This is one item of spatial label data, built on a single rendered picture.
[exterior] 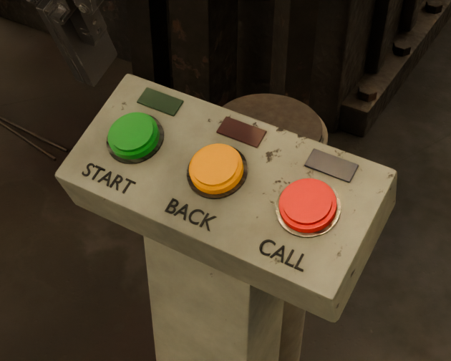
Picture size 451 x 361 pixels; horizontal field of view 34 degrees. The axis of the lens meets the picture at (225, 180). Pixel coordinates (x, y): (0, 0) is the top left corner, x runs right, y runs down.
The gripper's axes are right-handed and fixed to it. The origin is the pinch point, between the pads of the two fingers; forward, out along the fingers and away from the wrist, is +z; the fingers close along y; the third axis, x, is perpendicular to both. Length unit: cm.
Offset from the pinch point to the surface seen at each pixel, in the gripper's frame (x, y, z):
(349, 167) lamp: -4.3, -16.2, 12.5
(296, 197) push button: -0.2, -14.1, 11.6
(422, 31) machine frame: -93, 8, 102
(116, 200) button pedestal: 5.0, -1.5, 12.7
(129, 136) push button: 0.2, 0.0, 11.6
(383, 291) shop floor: -23, -12, 85
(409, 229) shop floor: -38, -11, 90
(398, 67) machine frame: -77, 7, 97
